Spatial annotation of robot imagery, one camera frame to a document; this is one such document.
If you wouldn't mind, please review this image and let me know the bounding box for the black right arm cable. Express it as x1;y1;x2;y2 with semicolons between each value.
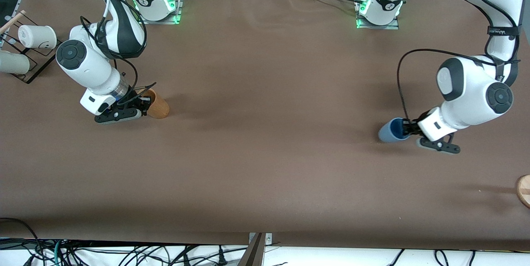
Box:
50;0;158;105

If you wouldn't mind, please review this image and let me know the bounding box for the round wooden disc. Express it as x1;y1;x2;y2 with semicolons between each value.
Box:
515;175;530;208

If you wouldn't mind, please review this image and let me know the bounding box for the black wire cup rack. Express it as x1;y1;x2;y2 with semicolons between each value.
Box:
0;13;67;85

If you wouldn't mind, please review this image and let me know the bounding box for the plain white cup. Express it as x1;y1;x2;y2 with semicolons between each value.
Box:
0;50;31;75

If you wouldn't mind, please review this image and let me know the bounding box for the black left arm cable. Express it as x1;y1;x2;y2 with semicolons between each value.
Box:
397;0;520;122

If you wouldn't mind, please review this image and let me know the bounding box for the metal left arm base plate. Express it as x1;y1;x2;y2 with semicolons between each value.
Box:
355;0;400;30

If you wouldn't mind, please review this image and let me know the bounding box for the white cup with print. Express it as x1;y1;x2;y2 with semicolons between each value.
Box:
17;24;58;50

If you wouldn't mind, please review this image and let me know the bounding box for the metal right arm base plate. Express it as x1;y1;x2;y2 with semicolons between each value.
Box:
137;0;183;25

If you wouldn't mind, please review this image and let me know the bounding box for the brown bamboo cup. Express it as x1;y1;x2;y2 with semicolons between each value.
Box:
142;89;170;120

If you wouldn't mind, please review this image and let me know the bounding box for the black floor cable bundle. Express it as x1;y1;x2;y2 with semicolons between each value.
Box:
0;217;249;266

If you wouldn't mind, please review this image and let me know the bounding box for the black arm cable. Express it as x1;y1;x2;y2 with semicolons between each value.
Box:
397;0;520;122
50;0;158;105

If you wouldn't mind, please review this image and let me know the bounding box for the metal table bracket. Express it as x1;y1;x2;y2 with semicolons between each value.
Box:
238;232;274;266

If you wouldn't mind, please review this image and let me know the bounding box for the blue cup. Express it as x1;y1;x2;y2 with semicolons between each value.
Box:
377;117;411;144

